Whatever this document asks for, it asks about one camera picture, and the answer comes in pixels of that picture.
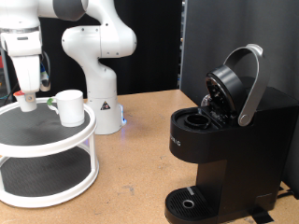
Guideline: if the white mug green taped handle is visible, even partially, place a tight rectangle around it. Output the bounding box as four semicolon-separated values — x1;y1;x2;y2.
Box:
46;89;86;128

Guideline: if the black curtain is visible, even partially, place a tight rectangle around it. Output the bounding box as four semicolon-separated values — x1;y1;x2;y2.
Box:
0;0;183;102

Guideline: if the white coffee pod red lid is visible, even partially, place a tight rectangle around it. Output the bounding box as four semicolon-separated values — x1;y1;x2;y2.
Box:
12;91;38;113

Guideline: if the black power cable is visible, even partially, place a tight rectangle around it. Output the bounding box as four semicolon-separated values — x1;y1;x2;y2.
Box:
276;186;295;200

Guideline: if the white two-tier turntable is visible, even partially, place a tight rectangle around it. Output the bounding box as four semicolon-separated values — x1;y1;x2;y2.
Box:
0;100;100;209

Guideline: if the black Keurig coffee machine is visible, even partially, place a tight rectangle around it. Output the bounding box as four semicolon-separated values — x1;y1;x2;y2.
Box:
164;76;299;224

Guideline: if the grey metal pole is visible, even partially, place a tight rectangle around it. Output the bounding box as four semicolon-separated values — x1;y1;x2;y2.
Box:
0;46;13;101

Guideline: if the dark grey back panel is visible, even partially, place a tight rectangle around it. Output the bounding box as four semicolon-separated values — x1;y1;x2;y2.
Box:
179;0;299;200

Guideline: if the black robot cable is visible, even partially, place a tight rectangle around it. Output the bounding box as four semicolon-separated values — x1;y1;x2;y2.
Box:
38;50;52;91

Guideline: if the black tape strip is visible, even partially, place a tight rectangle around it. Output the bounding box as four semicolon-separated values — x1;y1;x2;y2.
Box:
249;206;275;223

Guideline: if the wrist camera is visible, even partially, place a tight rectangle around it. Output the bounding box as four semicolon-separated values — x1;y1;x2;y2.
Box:
39;60;51;92

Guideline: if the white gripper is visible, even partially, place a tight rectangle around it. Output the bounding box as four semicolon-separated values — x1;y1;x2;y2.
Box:
10;54;43;104

